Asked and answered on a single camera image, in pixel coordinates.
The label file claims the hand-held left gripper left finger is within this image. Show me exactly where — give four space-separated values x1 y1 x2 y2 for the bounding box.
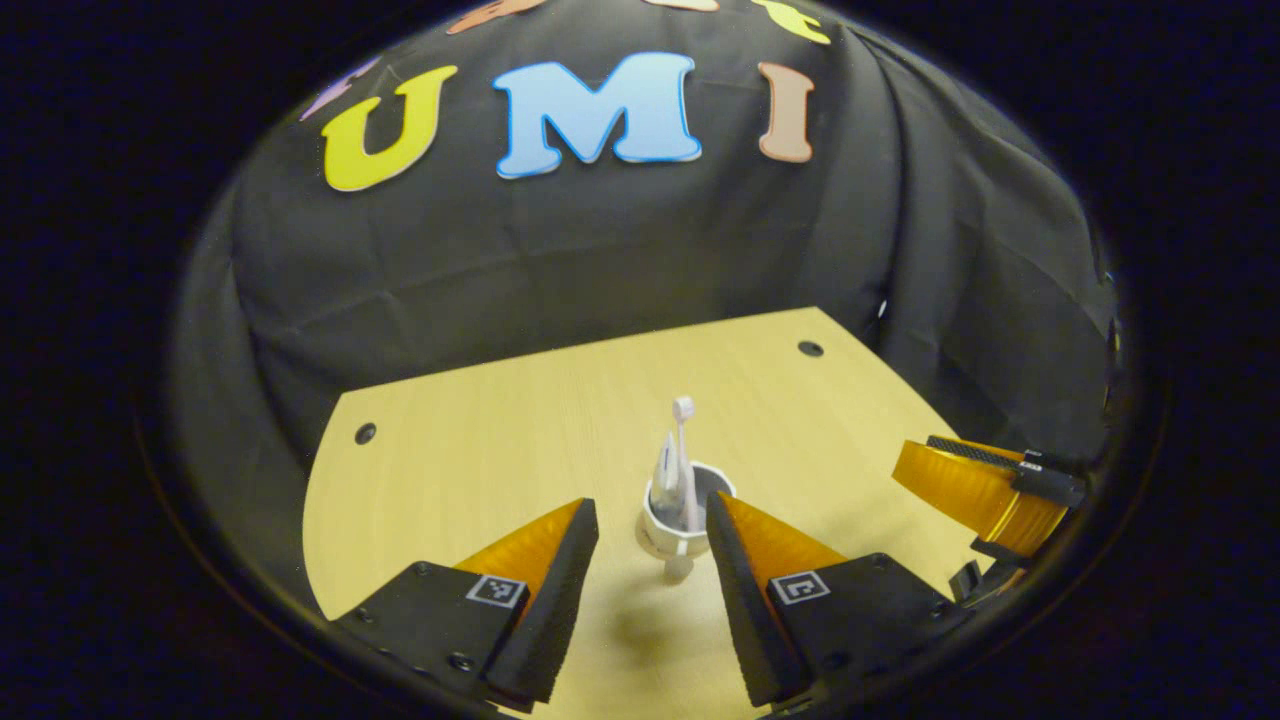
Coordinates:
335 498 601 711

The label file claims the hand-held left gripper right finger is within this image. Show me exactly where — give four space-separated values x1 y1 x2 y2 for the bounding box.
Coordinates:
706 490 966 709

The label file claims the white cup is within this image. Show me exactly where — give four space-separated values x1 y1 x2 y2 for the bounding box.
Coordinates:
635 462 738 584

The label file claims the white toothpaste tube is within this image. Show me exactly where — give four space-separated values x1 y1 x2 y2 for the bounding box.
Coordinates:
650 432 686 511

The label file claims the white toothbrush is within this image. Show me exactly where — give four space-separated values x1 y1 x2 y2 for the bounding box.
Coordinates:
672 396 701 531

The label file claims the wooden desktop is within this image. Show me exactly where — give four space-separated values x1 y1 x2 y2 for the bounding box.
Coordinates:
302 307 1001 719

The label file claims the black backdrop cloth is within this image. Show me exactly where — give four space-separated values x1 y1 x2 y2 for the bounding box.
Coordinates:
165 0 1126 621

